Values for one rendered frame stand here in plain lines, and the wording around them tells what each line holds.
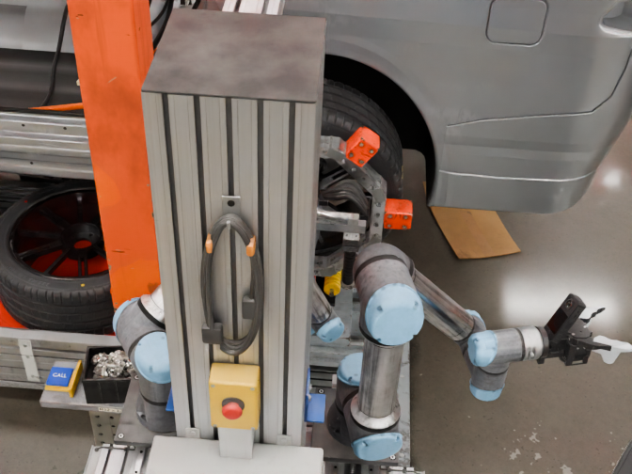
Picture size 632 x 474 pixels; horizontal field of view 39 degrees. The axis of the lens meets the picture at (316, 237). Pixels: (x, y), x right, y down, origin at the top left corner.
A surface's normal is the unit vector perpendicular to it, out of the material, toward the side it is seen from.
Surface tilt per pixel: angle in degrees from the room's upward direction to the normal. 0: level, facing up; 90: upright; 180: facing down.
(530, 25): 90
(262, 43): 0
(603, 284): 0
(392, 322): 82
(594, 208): 0
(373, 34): 90
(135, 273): 90
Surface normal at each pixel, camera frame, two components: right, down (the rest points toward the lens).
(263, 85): 0.04, -0.75
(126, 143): -0.07, 0.66
